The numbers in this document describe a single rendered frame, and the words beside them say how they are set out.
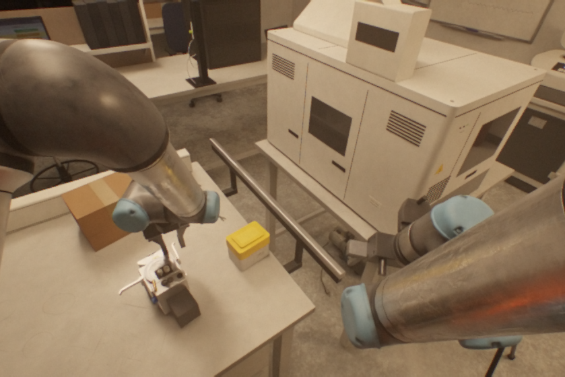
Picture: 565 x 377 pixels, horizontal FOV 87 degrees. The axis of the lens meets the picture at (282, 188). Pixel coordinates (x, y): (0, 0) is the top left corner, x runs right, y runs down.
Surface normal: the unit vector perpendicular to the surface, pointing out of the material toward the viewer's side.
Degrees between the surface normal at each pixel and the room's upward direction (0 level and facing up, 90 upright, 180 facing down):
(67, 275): 0
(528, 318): 105
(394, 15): 90
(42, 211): 90
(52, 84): 53
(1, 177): 111
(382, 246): 24
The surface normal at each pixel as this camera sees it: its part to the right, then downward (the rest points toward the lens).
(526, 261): -0.97, 0.14
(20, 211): 0.57, 0.55
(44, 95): 0.44, 0.15
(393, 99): -0.82, 0.35
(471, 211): 0.10, -0.43
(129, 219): 0.00, 0.64
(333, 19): -0.51, -0.36
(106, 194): 0.04, -0.77
